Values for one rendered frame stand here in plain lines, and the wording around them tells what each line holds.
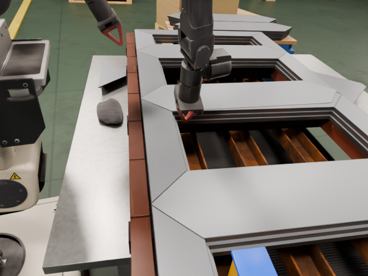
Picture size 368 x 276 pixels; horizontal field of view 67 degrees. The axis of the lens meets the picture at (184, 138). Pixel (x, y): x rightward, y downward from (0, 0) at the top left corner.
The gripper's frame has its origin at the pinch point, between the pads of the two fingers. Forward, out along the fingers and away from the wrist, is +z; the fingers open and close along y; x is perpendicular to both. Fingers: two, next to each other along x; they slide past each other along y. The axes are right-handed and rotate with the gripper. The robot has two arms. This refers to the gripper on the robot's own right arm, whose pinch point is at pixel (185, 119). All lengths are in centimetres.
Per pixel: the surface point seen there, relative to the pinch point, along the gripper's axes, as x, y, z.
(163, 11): -34, 334, 132
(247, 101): -23.2, 9.7, 3.0
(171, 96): 2.1, 14.1, 3.6
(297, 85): -48, 21, 6
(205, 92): -10.1, 16.4, 4.4
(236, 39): -44, 79, 22
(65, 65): 88, 222, 141
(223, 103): -14.3, 9.0, 2.7
